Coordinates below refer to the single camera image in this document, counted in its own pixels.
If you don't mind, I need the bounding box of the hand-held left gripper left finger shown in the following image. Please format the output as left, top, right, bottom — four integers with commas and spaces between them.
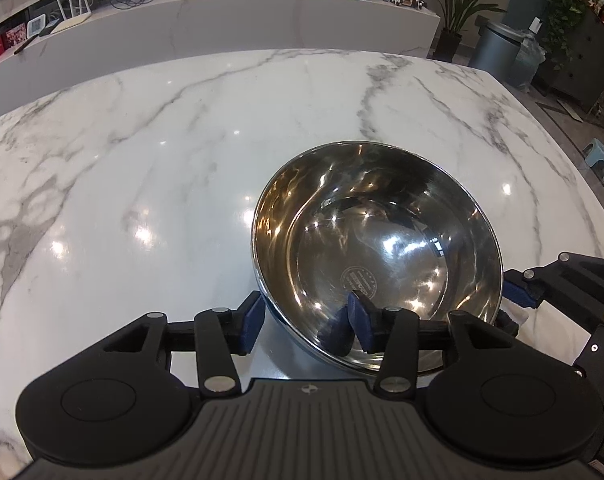
104, 290, 265, 397

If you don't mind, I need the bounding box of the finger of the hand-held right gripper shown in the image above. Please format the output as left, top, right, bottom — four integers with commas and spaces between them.
502, 252, 604, 333
497, 309, 520, 339

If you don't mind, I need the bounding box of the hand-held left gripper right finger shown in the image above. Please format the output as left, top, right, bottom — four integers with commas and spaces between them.
347, 290, 523, 401

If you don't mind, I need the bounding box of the white paper towel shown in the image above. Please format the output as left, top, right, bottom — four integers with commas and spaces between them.
499, 296, 532, 333

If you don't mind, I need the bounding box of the blue steel bowl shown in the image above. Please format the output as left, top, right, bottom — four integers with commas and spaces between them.
250, 141, 504, 377

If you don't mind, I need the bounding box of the blue plastic stool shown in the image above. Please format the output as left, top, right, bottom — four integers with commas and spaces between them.
581, 139, 604, 181

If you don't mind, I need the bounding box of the dark grey cabinet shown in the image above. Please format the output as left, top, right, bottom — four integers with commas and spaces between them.
547, 7, 604, 113

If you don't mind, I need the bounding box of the grey trash can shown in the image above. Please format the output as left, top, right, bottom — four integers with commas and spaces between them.
468, 21, 525, 81

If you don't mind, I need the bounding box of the potted plant with long leaves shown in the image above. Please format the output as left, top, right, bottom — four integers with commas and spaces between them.
427, 0, 515, 63

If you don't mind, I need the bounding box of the white marble media bench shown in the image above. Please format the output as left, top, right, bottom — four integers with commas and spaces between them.
0, 0, 442, 126

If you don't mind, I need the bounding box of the white router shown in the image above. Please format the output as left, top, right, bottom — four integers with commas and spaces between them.
49, 0, 95, 36

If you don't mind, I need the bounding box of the red patterned box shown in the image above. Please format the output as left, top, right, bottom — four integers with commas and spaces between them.
1, 24, 28, 48

